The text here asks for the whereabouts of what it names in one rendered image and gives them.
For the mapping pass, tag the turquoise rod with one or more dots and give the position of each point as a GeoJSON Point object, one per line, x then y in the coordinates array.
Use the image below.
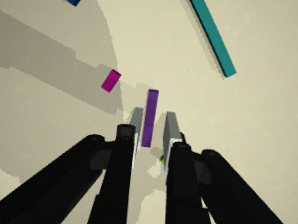
{"type": "Point", "coordinates": [214, 37]}

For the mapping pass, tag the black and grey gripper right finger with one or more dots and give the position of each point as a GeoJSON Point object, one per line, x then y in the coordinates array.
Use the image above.
{"type": "Point", "coordinates": [230, 199]}

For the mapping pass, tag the small blue block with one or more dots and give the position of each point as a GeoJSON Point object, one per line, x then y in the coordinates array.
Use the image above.
{"type": "Point", "coordinates": [74, 2]}

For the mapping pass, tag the purple rod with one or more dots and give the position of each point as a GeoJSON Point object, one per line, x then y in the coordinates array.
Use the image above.
{"type": "Point", "coordinates": [149, 118]}

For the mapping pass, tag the short magenta rod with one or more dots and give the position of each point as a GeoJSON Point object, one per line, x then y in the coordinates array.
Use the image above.
{"type": "Point", "coordinates": [111, 80]}

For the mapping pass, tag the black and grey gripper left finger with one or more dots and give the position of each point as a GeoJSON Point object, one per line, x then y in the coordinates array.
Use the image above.
{"type": "Point", "coordinates": [51, 194]}

